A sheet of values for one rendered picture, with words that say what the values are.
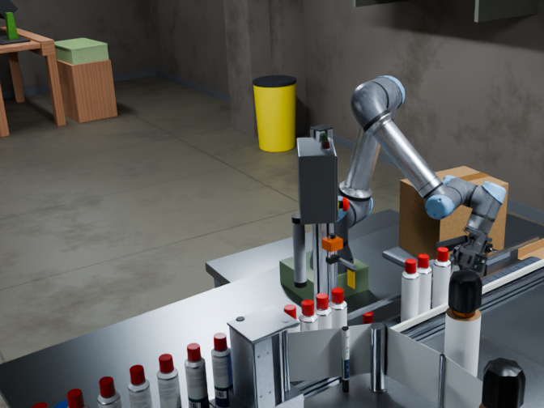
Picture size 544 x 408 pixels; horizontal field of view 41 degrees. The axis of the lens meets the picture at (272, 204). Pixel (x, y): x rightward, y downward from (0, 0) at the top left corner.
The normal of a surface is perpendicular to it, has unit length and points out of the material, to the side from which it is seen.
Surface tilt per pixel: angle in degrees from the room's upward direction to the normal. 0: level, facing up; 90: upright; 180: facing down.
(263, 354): 90
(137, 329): 0
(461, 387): 90
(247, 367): 90
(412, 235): 90
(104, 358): 0
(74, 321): 0
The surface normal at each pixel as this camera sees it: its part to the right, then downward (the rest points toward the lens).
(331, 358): 0.11, 0.36
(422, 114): -0.86, 0.22
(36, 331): -0.04, -0.93
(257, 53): 0.51, 0.29
